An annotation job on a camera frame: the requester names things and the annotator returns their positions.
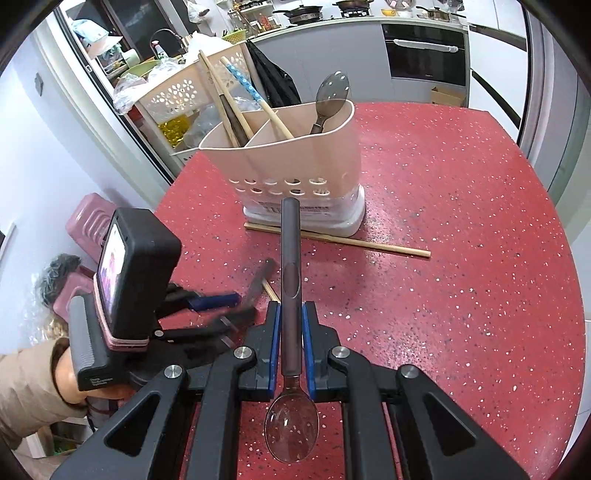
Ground dark handled spoon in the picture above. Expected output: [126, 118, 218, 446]
[264, 198, 318, 464]

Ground plain bamboo chopstick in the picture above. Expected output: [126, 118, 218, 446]
[198, 50, 253, 147]

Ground blue patterned chopstick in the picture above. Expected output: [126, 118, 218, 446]
[221, 56, 294, 139]

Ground steel spoon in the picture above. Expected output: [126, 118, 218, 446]
[311, 71, 349, 134]

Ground beige sleeve forearm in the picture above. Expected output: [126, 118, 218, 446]
[0, 338, 87, 450]

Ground left hand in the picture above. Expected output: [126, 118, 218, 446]
[54, 348, 135, 405]

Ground pink plastic stool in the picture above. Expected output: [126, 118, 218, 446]
[52, 193, 116, 322]

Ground dark chopstick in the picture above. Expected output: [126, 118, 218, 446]
[221, 94, 249, 147]

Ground beige plastic storage rack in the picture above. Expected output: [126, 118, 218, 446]
[115, 41, 260, 163]

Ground pink utensil holder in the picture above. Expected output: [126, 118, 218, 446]
[198, 100, 366, 237]

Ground black apron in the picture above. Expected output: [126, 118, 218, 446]
[245, 40, 301, 108]

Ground green basket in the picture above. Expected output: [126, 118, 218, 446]
[222, 29, 247, 44]

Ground cardboard box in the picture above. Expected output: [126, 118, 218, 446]
[431, 86, 466, 107]

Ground built-in black oven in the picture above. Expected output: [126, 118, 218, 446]
[382, 24, 467, 86]

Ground black wok on stove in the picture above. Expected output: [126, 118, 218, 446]
[273, 6, 322, 25]

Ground brass pot on stove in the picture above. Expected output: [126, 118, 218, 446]
[334, 0, 373, 16]

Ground white refrigerator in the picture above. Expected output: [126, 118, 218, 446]
[464, 0, 528, 139]

